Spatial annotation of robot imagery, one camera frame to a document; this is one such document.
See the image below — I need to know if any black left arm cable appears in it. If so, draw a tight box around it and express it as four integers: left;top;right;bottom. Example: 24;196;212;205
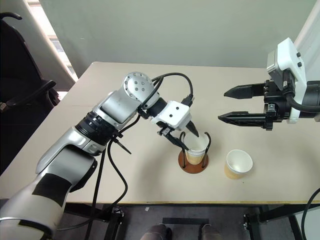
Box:
56;72;195;240

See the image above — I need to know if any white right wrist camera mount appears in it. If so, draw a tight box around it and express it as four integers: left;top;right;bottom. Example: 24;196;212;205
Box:
266;37;308;125

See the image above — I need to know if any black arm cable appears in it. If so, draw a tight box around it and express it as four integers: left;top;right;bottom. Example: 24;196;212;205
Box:
56;72;195;240
281;69;320;113

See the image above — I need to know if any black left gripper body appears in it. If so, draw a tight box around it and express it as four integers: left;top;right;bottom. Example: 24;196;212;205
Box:
156;126;176;139

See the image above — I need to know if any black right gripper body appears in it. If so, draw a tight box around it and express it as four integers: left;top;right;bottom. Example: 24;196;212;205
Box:
261;79;293;132

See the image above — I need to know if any brown round coaster holder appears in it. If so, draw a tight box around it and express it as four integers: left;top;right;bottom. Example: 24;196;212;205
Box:
177;131;212;175

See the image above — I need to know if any black metal table frame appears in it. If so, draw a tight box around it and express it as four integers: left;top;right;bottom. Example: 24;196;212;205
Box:
63;202;305;240

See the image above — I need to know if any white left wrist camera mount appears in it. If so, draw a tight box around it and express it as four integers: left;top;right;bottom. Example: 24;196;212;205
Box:
149;100;193;131

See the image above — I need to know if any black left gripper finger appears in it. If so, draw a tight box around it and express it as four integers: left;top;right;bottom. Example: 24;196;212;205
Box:
184;119;200;138
165;131;189;152

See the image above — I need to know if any black hanging cable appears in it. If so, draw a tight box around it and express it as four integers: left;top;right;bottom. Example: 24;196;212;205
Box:
301;187;320;240

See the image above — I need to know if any dark rounded shape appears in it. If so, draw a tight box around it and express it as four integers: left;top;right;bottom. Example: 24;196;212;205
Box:
201;224;222;240
141;223;173;240

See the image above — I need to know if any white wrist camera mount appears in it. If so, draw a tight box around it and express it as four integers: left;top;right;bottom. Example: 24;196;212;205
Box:
266;37;308;125
149;100;193;131

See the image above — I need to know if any black office chair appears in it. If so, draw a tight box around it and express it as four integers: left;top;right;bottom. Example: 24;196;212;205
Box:
0;11;61;113

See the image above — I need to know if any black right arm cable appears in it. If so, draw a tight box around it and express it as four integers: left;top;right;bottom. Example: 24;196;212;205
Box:
281;69;320;113

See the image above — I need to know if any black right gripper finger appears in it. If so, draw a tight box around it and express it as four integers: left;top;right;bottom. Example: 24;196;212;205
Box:
223;83;266;100
217;111;267;130

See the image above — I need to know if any brown paper cup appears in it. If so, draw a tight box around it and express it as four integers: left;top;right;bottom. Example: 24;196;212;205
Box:
185;134;210;166
223;149;254;180

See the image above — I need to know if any black flat bar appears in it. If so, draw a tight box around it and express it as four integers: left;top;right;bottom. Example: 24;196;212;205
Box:
162;217;210;226

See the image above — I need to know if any black cable tie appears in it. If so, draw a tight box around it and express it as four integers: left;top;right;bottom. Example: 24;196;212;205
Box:
109;133;132;155

